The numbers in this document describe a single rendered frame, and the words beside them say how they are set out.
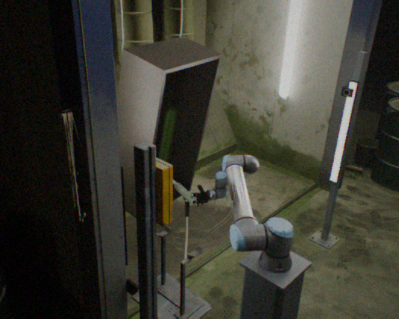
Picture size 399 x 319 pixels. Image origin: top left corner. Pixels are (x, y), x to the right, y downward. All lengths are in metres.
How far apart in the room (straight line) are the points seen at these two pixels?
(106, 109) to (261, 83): 3.01
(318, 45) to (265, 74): 0.67
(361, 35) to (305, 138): 1.16
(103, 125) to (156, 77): 0.69
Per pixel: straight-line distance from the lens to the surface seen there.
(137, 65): 2.69
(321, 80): 4.42
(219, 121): 5.11
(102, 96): 1.98
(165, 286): 2.18
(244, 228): 2.41
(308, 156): 4.71
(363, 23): 4.20
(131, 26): 4.01
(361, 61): 3.33
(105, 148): 2.07
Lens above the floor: 2.29
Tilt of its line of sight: 27 degrees down
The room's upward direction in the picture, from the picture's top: 2 degrees clockwise
